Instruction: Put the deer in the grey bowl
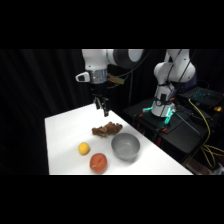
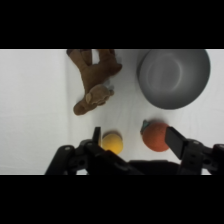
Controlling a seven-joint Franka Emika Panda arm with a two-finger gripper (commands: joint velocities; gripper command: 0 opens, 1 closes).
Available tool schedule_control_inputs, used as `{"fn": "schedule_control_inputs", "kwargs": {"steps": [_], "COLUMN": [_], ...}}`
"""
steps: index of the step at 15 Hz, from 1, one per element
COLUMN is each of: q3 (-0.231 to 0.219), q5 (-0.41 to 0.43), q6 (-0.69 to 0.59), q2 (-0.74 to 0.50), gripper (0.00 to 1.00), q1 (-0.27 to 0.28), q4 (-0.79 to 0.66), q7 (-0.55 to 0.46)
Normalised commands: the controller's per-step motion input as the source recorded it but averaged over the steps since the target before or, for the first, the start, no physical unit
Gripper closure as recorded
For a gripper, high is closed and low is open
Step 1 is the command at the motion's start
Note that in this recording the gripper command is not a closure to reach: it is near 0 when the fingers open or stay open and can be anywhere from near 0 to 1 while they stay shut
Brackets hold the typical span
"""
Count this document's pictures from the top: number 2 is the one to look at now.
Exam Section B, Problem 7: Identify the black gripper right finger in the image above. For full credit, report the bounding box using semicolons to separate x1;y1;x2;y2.
165;125;224;176

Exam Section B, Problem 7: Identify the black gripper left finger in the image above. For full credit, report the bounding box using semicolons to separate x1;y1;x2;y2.
45;126;142;176

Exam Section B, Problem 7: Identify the brown plush deer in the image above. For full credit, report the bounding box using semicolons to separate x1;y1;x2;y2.
66;49;123;116

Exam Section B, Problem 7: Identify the grey bowl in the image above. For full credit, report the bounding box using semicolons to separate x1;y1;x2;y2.
136;49;212;110

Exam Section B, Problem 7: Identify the yellow lemon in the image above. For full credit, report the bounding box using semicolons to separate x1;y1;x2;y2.
101;131;124;155

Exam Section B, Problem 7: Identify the orange plush fruit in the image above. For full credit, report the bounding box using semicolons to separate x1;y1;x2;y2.
140;119;172;153

